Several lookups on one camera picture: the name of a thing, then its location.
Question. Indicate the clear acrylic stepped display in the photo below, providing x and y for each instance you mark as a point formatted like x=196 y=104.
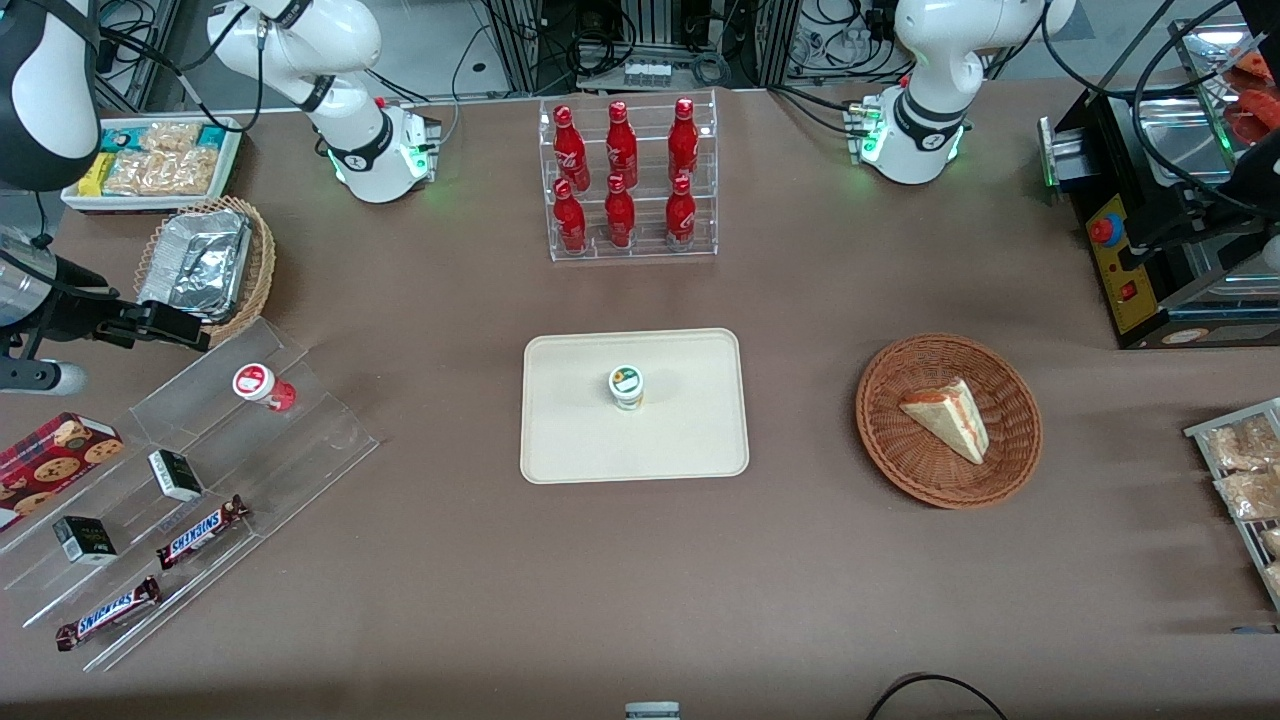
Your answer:
x=300 y=440

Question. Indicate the small grey device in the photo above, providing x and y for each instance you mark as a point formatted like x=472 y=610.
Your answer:
x=652 y=711

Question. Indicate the yellow snack packet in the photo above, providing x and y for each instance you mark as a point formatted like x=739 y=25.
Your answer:
x=98 y=176

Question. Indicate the white snack bin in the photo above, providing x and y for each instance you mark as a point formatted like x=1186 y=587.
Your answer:
x=150 y=203

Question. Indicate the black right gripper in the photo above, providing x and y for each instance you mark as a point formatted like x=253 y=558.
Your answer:
x=72 y=303

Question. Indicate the wrapped sandwich wedge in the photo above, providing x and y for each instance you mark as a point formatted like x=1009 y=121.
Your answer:
x=950 y=420

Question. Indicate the red gum bottle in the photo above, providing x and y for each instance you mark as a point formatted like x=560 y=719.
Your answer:
x=258 y=383

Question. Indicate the teal snack packet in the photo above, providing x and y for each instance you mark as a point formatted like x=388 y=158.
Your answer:
x=122 y=140
x=212 y=136

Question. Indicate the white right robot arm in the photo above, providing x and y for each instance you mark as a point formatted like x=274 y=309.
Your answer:
x=340 y=40

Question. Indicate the clear rice cracker bag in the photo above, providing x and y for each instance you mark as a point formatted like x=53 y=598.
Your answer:
x=132 y=173
x=185 y=171
x=170 y=136

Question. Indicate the clear acrylic bottle rack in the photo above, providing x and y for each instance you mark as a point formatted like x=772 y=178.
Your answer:
x=645 y=250

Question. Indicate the round brown wicker basket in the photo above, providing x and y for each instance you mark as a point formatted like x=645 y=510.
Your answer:
x=900 y=450

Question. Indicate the red cookie box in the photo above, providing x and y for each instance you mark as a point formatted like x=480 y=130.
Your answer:
x=50 y=462

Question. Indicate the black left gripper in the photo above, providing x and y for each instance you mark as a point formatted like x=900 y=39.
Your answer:
x=1203 y=217

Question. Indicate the green gum bottle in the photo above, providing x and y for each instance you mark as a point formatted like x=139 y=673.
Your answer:
x=626 y=385

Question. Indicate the steel tray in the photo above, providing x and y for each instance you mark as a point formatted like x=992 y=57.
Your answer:
x=1210 y=50

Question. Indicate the small black box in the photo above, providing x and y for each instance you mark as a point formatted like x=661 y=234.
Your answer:
x=176 y=476
x=85 y=541

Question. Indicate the clear pastry bag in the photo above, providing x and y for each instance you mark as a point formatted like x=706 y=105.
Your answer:
x=1245 y=443
x=1250 y=495

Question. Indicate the black sealing machine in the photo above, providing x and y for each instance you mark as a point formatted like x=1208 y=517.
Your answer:
x=1120 y=290

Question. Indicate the aluminium foil container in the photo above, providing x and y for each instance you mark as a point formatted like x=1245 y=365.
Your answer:
x=205 y=260

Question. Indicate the white power strip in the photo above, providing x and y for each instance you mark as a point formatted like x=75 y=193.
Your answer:
x=648 y=72

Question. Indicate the red packaged food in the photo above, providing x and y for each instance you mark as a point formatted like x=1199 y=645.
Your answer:
x=1260 y=100

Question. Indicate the cream plastic tray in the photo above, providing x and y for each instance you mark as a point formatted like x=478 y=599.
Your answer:
x=680 y=440

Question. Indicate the red cola bottle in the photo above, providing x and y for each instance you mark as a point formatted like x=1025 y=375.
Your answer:
x=619 y=216
x=680 y=216
x=569 y=220
x=569 y=148
x=683 y=140
x=621 y=145

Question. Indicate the light tan wicker basket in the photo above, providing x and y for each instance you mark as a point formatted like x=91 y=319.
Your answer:
x=263 y=262

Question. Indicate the Snickers chocolate bar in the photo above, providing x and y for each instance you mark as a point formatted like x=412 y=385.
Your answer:
x=200 y=532
x=108 y=613

